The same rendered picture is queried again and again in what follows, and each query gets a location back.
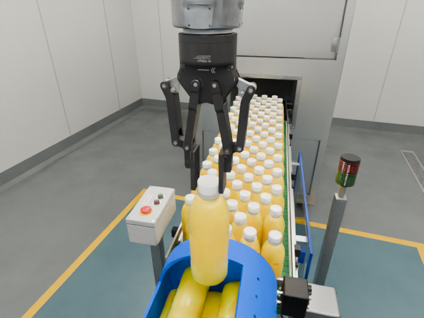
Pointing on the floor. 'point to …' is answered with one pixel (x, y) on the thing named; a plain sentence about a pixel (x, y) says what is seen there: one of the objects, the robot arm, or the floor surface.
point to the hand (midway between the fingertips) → (208, 170)
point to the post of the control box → (158, 259)
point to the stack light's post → (334, 221)
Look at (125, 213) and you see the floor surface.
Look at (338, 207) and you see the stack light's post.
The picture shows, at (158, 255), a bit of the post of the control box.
